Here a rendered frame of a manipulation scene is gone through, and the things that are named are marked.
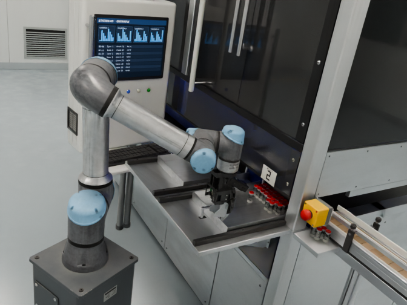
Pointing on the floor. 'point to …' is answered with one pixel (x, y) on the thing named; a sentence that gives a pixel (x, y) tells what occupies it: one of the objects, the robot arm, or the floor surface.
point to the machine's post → (317, 140)
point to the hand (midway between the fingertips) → (223, 217)
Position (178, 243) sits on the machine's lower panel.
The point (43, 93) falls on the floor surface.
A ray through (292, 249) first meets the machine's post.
